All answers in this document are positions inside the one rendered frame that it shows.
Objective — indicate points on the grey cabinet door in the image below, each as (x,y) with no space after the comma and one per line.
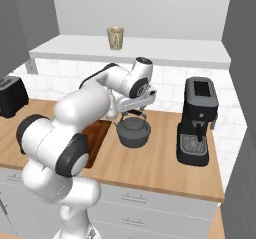
(13,26)
(240,49)

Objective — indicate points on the dark grey kettle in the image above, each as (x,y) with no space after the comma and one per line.
(134,133)

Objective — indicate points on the white drawer front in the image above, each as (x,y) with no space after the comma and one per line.
(166,199)
(160,226)
(11,178)

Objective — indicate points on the white cabinet shelf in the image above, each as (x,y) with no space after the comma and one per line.
(166,53)

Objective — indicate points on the beige patterned mug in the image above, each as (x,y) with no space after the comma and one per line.
(115,39)

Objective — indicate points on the black coffee machine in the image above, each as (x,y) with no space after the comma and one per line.
(196,116)

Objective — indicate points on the brown wooden tray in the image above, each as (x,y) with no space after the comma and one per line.
(98,139)

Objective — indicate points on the grey wall outlet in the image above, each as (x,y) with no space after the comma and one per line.
(31,66)

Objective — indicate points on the black toaster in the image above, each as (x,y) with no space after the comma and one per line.
(11,98)

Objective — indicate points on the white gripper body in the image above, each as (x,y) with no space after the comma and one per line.
(136,101)

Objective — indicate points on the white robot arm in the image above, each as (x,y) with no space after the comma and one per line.
(76,109)

